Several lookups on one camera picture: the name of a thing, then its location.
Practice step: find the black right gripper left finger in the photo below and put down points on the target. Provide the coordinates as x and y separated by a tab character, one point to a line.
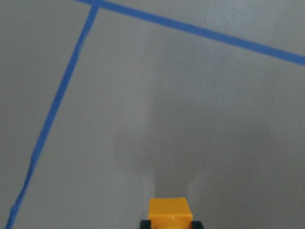
145	224

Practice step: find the orange toy block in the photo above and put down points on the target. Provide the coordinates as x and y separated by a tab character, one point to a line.
169	213

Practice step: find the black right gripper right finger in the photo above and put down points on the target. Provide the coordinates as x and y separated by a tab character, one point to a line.
197	225

